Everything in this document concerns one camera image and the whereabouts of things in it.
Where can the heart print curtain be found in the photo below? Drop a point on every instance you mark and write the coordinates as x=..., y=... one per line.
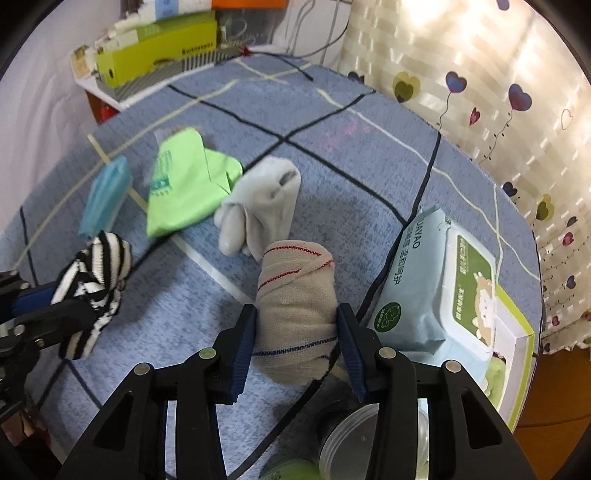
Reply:
x=485, y=92

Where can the grey sock pair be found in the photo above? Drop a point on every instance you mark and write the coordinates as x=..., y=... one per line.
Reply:
x=263, y=194

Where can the green and white carton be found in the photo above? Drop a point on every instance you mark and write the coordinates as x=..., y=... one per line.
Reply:
x=184, y=21

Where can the blue white tissue pack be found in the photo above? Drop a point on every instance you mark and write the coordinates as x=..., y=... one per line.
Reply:
x=175, y=7

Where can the black white striped sock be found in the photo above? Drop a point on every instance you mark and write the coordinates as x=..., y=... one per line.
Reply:
x=101, y=263

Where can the green towel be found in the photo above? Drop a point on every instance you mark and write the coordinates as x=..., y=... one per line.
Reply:
x=495, y=376

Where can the blue face mask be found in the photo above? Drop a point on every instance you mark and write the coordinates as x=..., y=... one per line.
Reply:
x=106, y=194

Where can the white box with green edges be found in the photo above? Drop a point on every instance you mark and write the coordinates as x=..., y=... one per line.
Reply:
x=512, y=350

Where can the clear plastic jar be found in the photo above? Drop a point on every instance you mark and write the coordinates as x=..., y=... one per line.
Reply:
x=351, y=443

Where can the green cloth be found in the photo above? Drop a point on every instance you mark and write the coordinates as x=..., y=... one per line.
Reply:
x=180, y=194

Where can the beige bandage roll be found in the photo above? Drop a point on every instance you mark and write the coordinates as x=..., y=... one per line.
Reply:
x=295, y=314

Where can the light blue wet wipes pack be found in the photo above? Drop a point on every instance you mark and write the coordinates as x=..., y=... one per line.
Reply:
x=415, y=295

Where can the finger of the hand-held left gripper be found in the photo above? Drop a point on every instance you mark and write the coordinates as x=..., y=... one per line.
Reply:
x=30, y=299
x=60, y=318

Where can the lime green cardboard box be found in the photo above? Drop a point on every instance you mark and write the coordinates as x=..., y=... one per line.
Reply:
x=152, y=57

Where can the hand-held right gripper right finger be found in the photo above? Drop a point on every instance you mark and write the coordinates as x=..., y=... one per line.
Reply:
x=351, y=353

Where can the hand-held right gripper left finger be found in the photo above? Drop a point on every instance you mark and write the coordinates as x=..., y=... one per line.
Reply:
x=242, y=353

